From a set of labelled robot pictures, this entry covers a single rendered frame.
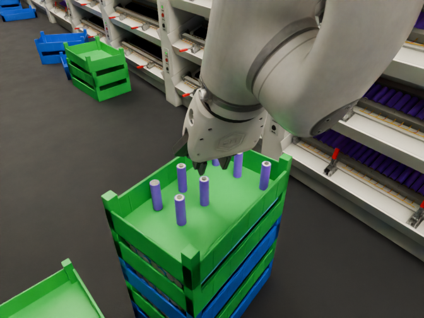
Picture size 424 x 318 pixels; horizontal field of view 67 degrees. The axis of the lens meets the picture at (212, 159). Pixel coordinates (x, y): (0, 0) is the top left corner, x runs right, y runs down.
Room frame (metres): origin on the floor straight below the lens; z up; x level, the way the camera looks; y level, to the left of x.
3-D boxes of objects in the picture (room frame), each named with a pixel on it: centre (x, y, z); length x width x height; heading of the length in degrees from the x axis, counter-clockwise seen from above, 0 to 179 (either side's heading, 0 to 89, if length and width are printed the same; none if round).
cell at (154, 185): (0.43, 0.10, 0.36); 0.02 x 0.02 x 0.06
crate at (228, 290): (0.44, 0.01, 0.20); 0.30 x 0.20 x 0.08; 142
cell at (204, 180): (0.44, 0.01, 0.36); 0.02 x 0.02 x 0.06
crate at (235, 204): (0.44, 0.01, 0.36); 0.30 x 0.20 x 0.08; 142
